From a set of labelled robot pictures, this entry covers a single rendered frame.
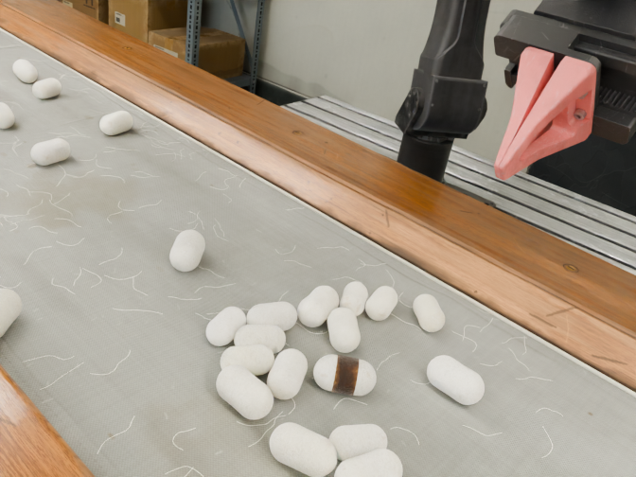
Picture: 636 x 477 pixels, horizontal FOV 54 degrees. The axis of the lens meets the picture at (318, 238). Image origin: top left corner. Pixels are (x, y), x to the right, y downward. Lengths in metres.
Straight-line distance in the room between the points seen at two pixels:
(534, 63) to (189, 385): 0.29
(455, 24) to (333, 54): 2.11
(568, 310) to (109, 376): 0.31
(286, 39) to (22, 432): 2.74
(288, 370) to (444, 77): 0.45
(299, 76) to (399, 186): 2.39
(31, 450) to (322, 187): 0.35
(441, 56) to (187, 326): 0.44
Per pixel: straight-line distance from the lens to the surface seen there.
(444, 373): 0.39
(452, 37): 0.73
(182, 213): 0.54
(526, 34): 0.45
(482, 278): 0.50
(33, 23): 1.00
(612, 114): 0.46
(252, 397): 0.34
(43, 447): 0.32
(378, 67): 2.71
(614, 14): 0.45
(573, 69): 0.42
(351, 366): 0.37
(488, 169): 0.95
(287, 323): 0.41
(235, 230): 0.52
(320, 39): 2.86
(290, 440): 0.33
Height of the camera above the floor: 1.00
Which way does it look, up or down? 30 degrees down
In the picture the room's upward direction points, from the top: 10 degrees clockwise
